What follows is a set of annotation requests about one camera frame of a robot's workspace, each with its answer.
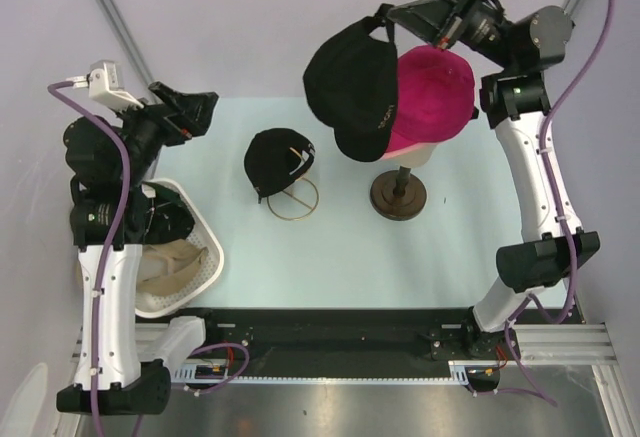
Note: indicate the white plastic basket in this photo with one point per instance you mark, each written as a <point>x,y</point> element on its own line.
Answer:
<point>91,218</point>

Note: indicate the black cap with gold lettering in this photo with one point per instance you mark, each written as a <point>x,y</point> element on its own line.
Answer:
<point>276,158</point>

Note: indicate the white slotted cable duct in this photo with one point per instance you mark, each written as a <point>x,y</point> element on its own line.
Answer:
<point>205,374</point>

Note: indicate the wooden mannequin head stand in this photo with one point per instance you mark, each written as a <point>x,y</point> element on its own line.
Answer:
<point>399,195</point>

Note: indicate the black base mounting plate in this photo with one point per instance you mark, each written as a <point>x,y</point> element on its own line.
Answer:
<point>343,336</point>

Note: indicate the magenta mesh cap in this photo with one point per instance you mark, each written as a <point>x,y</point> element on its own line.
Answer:
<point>436,97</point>

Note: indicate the gold wire hat stand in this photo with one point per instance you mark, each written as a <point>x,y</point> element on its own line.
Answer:
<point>295,192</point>

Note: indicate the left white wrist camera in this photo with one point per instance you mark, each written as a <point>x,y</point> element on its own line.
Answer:
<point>105,86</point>

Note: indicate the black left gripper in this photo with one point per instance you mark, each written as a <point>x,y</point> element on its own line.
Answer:
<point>191,120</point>

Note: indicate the beige cap in basket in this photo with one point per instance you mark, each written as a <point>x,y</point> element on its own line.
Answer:
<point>165,269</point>

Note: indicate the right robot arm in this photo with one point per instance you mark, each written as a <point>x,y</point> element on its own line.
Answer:
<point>518,110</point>

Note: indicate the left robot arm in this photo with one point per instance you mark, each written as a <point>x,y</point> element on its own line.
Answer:
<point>118,218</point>

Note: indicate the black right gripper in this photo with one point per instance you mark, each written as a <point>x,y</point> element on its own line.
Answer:
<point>438,17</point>

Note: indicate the pink sport cap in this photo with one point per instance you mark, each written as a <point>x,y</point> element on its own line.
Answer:
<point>400,149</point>

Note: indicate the green brim black cap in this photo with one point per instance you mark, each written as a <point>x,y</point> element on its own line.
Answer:
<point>156,215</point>

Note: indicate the left aluminium frame post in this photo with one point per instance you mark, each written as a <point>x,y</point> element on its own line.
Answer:
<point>126,39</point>

